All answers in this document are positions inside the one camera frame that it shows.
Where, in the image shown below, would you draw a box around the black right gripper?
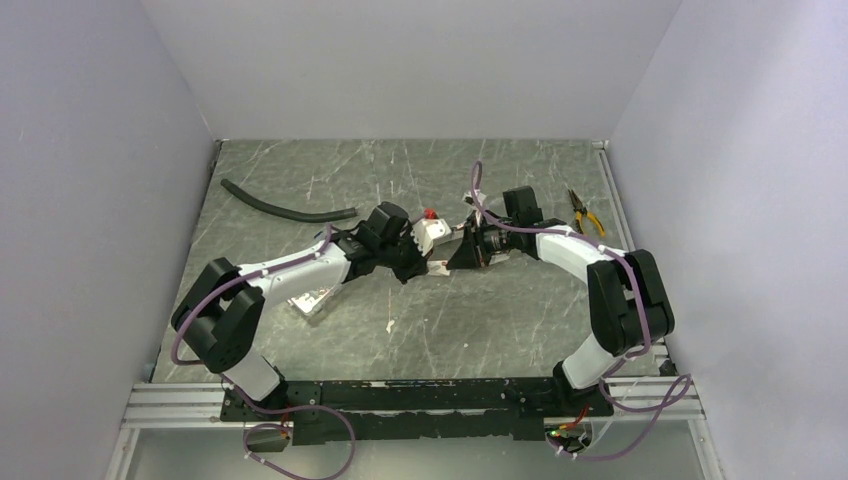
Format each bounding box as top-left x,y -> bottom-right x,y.
446,215 -> 518,270

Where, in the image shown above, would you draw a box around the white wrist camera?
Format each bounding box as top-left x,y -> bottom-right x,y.
462,189 -> 487,207
411,208 -> 453,257

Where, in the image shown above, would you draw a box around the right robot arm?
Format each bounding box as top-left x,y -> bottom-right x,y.
446,186 -> 675,415

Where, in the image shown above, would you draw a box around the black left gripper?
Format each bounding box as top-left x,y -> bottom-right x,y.
378,226 -> 435,285

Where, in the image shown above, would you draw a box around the clear plastic screw organizer box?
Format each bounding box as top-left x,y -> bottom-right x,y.
288,286 -> 339,319

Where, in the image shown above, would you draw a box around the yellow handled pliers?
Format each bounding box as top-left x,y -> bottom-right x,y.
568,188 -> 606,238

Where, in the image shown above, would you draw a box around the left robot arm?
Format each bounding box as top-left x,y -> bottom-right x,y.
170,202 -> 434,420

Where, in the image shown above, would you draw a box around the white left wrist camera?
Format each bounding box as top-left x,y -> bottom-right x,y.
411,208 -> 453,257

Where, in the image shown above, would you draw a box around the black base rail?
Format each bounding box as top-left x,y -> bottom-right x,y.
230,376 -> 613,446

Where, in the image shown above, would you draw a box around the black corrugated hose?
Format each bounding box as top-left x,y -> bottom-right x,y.
219,178 -> 359,224

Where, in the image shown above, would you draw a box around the aluminium frame profile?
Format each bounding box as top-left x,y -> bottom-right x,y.
120,377 -> 706,429

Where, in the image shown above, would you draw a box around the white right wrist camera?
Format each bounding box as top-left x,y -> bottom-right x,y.
462,189 -> 487,207

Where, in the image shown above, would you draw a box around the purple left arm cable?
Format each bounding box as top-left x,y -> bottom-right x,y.
170,221 -> 359,480

